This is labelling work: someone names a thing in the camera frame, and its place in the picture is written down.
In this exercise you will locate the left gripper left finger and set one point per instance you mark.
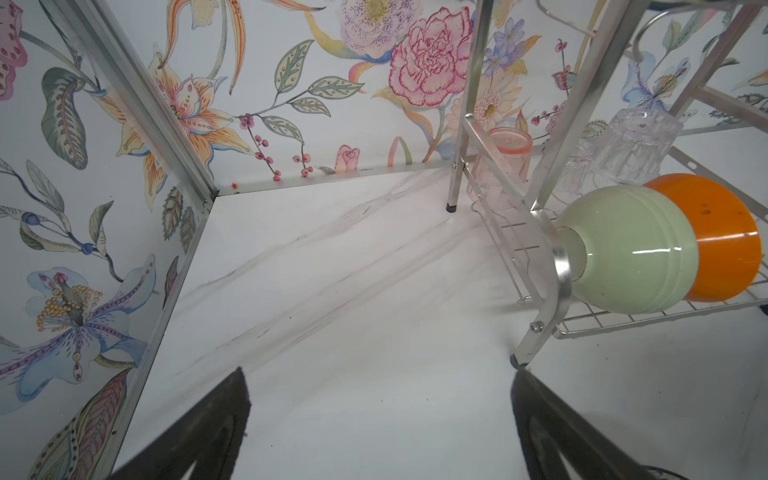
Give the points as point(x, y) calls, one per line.
point(204, 443)

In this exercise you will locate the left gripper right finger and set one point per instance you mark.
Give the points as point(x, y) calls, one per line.
point(559, 443)

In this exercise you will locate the pale green bowl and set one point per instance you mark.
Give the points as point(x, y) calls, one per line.
point(631, 250)

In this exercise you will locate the orange bowl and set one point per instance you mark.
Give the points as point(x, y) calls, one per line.
point(728, 240)

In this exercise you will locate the clear glass cup small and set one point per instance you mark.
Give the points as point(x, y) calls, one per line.
point(577, 167)

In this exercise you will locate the pink glass cup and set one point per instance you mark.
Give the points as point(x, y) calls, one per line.
point(516, 148)

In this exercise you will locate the clear glass cup large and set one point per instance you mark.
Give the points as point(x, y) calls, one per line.
point(634, 144)

